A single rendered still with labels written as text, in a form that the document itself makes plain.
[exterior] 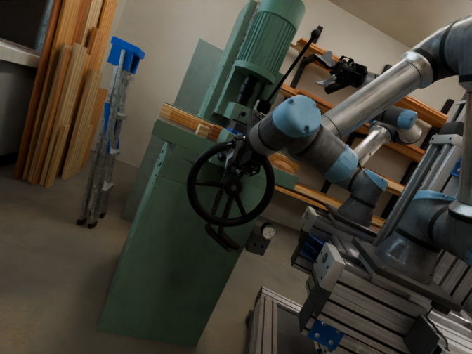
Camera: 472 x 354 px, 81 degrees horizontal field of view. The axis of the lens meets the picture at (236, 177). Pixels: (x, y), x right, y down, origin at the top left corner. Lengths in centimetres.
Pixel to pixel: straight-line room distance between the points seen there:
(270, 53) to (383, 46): 310
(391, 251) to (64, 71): 214
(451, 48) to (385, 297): 61
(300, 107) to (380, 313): 63
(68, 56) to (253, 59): 147
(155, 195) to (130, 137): 257
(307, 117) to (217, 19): 317
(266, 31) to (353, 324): 101
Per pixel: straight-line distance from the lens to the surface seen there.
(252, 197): 112
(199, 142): 102
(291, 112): 49
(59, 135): 235
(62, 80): 231
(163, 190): 106
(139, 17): 368
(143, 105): 355
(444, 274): 117
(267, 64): 115
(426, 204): 89
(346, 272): 85
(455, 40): 76
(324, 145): 54
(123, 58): 185
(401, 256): 89
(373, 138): 157
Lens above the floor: 100
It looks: 10 degrees down
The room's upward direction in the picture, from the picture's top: 24 degrees clockwise
